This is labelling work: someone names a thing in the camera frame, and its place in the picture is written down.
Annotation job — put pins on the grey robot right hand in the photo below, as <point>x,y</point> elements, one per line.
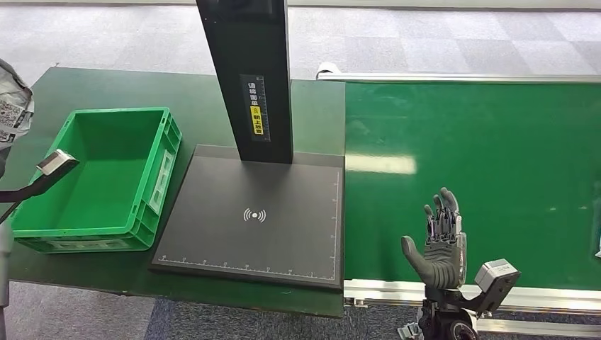
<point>441,263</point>

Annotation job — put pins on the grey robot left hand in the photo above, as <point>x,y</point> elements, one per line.
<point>3,162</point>

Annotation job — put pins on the grey plastic courier package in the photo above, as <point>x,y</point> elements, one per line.
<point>14,108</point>

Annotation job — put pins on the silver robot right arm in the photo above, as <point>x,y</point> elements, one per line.
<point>446,319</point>

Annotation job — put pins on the green conveyor belt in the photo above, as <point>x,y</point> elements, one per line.
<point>493,131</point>

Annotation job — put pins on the green plastic crate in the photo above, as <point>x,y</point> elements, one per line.
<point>108,178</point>

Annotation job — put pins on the dark green table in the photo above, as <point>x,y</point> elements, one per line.
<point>117,87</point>

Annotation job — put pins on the white label on crate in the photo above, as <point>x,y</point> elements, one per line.
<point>160,180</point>

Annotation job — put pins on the black yellow column label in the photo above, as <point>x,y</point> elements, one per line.
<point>256,108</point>

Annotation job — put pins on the black scanner column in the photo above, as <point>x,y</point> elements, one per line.
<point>249,47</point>

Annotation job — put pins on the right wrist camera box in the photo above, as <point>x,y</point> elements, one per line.
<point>497,277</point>

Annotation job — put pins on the aluminium conveyor side rail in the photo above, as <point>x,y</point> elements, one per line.
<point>554,300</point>
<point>469,77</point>

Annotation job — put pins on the black scanner base plate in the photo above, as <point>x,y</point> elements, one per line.
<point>253,220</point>

